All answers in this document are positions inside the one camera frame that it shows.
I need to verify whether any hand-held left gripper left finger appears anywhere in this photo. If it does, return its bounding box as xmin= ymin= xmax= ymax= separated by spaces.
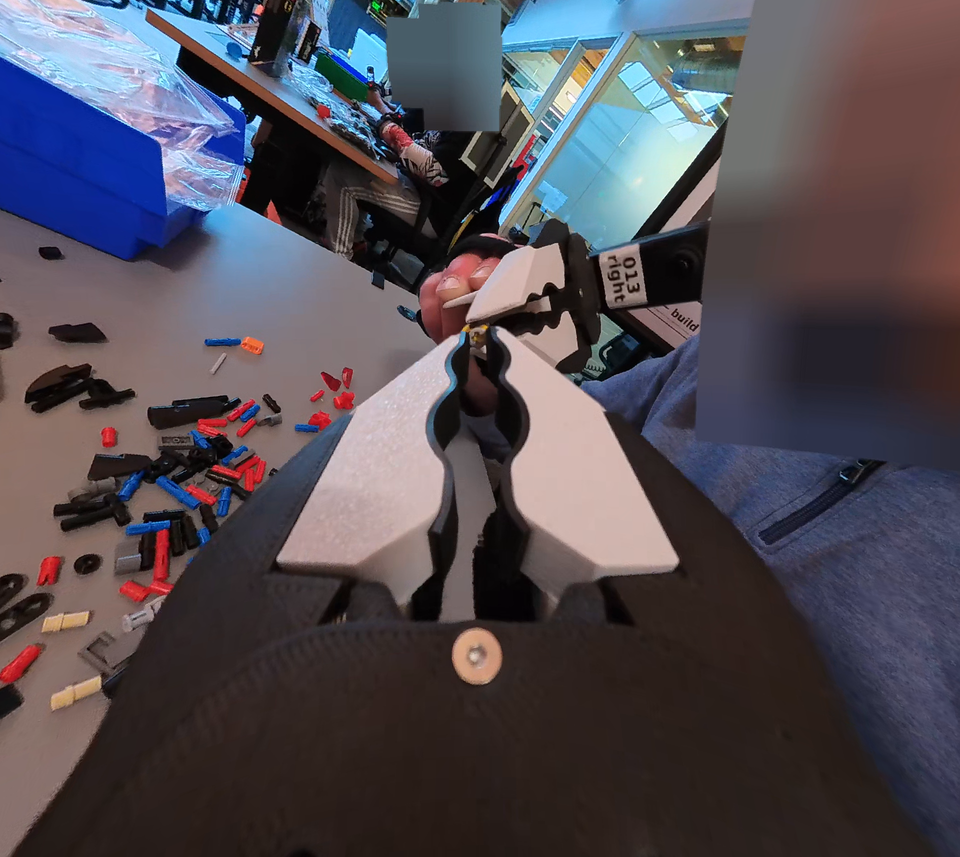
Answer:
xmin=274 ymin=336 xmax=475 ymax=622

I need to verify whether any black cardboard box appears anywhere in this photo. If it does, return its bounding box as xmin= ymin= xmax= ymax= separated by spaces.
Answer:
xmin=249 ymin=0 xmax=325 ymax=80

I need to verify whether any green plastic bin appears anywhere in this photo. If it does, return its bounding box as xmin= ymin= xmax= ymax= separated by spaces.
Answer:
xmin=315 ymin=50 xmax=373 ymax=102

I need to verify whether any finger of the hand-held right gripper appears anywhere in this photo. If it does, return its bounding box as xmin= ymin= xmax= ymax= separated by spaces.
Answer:
xmin=486 ymin=305 xmax=597 ymax=375
xmin=463 ymin=243 xmax=575 ymax=332

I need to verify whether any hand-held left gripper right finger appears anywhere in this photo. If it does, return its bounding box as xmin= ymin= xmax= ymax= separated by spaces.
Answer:
xmin=480 ymin=330 xmax=681 ymax=614

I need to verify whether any blue plastic storage bin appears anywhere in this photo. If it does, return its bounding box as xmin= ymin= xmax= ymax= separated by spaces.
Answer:
xmin=0 ymin=54 xmax=249 ymax=263

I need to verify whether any large clear plastic bag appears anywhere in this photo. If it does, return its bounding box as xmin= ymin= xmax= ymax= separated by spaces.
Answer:
xmin=0 ymin=0 xmax=250 ymax=215

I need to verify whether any long wooden work desk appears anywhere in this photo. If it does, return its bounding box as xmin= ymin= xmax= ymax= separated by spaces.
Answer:
xmin=146 ymin=9 xmax=402 ymax=187

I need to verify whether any person's right hand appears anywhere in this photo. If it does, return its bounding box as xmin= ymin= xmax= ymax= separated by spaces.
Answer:
xmin=417 ymin=248 xmax=505 ymax=417

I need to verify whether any pile of small lego pieces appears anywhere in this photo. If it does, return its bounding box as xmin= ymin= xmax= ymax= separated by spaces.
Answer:
xmin=0 ymin=243 xmax=360 ymax=723

